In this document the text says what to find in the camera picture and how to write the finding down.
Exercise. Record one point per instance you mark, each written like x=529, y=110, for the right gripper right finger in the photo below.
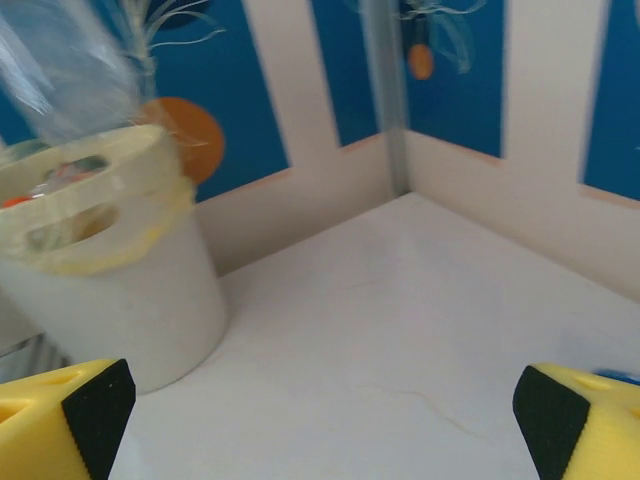
x=590, y=430

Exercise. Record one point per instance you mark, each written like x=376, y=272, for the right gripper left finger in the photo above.
x=50, y=430

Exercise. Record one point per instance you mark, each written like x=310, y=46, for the orange label bottle tan cap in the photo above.
x=12, y=201

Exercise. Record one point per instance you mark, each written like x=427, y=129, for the clear bottle white green label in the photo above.
x=65, y=65

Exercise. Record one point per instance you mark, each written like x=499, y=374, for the cream plastic bin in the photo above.
x=150, y=300

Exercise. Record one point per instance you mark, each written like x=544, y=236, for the clear bottle blue label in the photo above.
x=617, y=374

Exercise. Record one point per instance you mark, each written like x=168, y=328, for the aluminium side rail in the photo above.
x=25, y=355

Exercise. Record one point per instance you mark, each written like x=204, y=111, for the aluminium frame post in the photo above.
x=390, y=100

